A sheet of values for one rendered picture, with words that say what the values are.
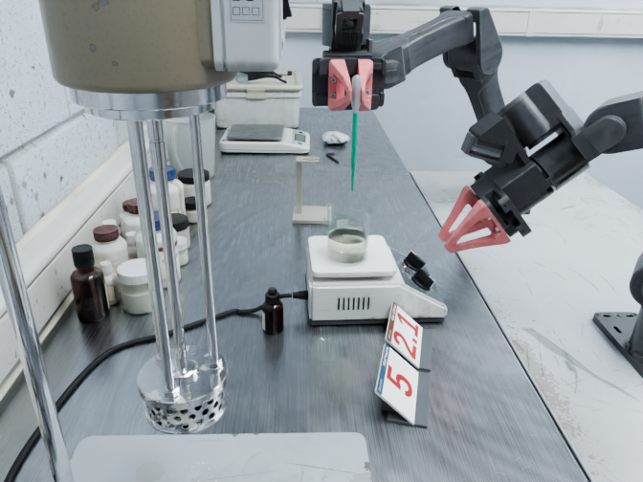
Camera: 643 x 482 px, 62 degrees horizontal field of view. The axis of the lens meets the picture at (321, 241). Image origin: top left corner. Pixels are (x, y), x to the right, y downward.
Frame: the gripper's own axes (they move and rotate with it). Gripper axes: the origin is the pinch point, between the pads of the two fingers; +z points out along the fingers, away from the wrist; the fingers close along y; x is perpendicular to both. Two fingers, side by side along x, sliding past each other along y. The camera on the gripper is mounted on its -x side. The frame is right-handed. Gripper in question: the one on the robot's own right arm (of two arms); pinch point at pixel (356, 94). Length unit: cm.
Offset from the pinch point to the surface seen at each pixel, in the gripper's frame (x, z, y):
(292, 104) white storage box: 24, -111, -6
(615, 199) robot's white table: 33, -45, 68
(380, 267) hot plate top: 23.1, 3.3, 4.0
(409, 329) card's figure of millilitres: 29.9, 8.8, 7.4
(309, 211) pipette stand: 31.3, -36.4, -4.0
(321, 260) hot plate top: 23.1, 1.0, -4.1
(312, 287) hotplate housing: 25.3, 4.6, -5.6
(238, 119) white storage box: 29, -111, -24
